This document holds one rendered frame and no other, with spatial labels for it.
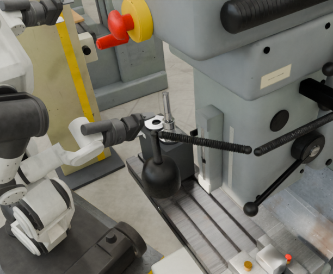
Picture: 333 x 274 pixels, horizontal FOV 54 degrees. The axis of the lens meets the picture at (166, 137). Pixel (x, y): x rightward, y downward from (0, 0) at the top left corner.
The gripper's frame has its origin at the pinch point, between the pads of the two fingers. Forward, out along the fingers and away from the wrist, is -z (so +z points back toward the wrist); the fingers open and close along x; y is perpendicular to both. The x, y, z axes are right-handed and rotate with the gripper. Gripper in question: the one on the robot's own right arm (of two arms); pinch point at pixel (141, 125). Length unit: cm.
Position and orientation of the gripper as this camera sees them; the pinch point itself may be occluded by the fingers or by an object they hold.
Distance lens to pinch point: 119.2
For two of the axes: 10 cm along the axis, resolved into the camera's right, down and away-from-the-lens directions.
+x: 4.8, -6.0, -6.4
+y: -5.5, -7.8, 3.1
